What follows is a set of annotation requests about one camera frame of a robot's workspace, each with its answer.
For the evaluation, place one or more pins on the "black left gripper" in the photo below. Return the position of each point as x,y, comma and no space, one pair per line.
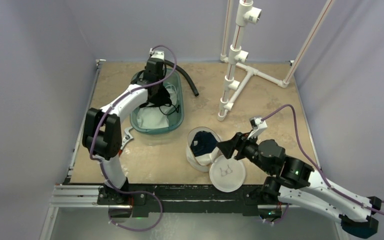
162,73

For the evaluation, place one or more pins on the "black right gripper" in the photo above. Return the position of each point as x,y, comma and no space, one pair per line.
239,147

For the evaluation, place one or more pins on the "black garment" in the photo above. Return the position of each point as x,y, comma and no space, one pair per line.
165,99

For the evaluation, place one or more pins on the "navy blue lace bra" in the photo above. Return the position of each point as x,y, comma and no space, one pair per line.
203,142

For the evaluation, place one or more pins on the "pale mint white bra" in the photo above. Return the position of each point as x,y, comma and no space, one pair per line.
152,118

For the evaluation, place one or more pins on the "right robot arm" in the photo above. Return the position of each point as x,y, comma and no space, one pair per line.
292,181

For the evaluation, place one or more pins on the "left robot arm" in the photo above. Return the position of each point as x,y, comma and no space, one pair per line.
102,134

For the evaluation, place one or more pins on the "teal transparent plastic tub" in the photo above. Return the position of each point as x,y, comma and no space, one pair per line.
175,120

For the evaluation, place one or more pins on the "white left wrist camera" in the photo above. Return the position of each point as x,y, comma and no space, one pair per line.
157,54

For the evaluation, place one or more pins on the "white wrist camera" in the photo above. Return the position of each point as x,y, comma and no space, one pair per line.
258,126
157,54

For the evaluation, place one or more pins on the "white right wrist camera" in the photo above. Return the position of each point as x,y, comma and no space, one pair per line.
258,126

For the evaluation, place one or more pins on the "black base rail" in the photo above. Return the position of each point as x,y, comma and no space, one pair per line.
143,199

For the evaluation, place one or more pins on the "white PVC pipe frame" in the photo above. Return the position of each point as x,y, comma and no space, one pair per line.
238,73

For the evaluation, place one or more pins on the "red handled adjustable wrench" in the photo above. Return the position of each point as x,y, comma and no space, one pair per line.
127,137

